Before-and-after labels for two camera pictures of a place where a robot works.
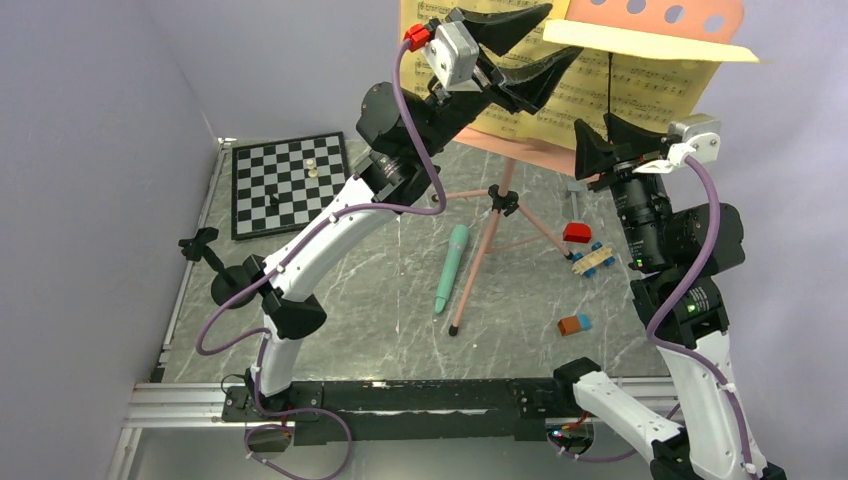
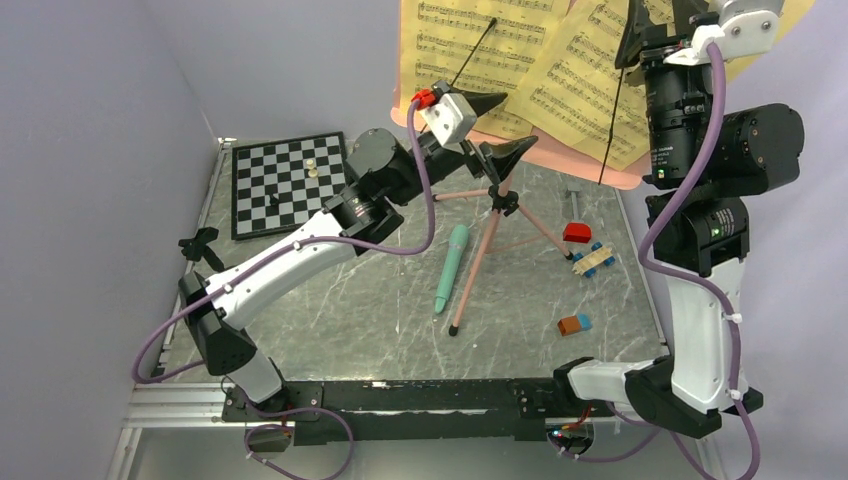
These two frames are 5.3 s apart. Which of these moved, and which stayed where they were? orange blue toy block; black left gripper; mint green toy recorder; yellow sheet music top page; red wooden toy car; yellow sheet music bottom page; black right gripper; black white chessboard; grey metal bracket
Moved: black left gripper; black right gripper; yellow sheet music top page; yellow sheet music bottom page
Stayed: mint green toy recorder; red wooden toy car; orange blue toy block; grey metal bracket; black white chessboard
